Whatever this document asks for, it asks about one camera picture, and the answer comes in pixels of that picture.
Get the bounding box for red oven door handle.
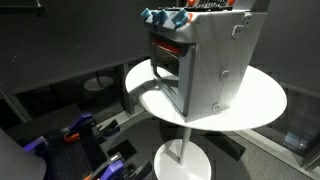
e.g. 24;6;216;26
151;37;183;56

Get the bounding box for white toy stove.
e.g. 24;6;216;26
142;0;268;123

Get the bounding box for black clamp handle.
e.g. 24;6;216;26
97;118;121;140

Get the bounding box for grey rounded cover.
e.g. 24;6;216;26
0;128;47;180

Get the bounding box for grey oven door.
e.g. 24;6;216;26
148;31;197;118

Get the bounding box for blue stove knob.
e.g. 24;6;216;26
171;7;190;30
140;7;154;24
153;8;171;26

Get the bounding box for round white pedestal table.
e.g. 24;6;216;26
124;58;288;180

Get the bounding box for purple orange spring clamp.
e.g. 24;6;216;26
62;112;98;145

